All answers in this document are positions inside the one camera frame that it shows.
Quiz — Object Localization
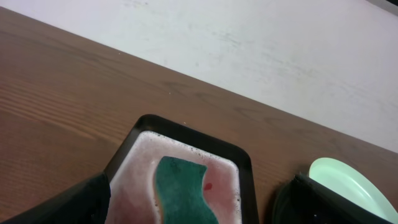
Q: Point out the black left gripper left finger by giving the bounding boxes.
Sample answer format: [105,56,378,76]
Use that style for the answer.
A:
[3,172,111,224]

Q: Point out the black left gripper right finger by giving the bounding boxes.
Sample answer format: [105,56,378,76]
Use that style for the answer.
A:
[272,174,389,224]

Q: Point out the mint green plate front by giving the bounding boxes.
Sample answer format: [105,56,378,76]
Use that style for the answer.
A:
[308,157,397,223]

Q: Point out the green yellow sponge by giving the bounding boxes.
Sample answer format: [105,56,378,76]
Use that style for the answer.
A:
[154,156,218,224]

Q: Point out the black rectangular soapy tray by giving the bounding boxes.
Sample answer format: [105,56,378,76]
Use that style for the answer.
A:
[104,114,259,223]

